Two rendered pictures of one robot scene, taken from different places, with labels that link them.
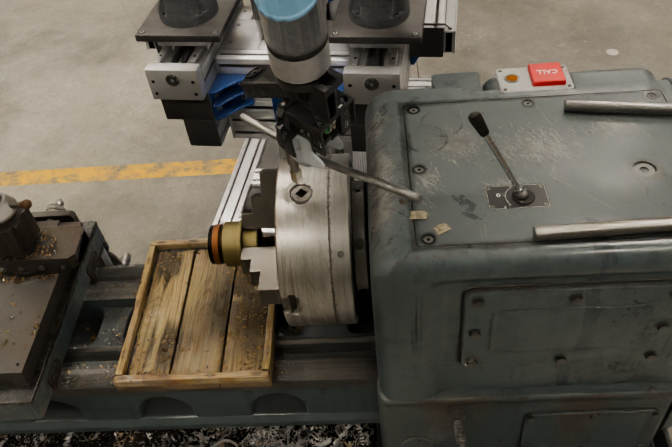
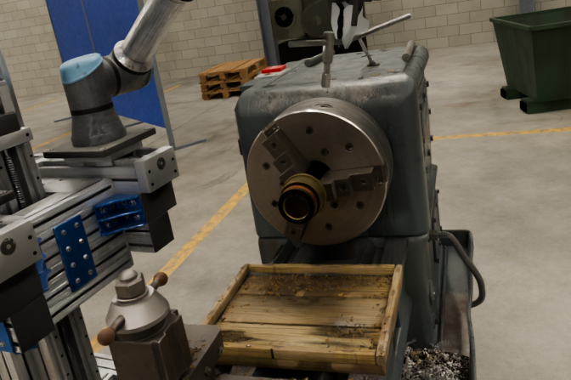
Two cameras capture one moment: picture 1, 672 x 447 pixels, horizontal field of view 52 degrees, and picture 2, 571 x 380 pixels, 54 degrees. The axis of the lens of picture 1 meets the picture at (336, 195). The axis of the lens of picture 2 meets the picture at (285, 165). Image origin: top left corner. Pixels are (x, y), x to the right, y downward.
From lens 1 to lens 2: 1.48 m
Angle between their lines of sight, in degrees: 68
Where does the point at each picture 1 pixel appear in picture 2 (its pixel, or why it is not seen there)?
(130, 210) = not seen: outside the picture
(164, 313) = (296, 337)
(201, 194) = not seen: outside the picture
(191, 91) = (29, 252)
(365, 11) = (107, 127)
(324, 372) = (396, 258)
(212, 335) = (340, 304)
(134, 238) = not seen: outside the picture
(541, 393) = (431, 191)
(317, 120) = not seen: outside the picture
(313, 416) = (404, 327)
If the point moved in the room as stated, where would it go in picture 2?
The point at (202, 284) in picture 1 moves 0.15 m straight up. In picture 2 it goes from (270, 314) to (257, 245)
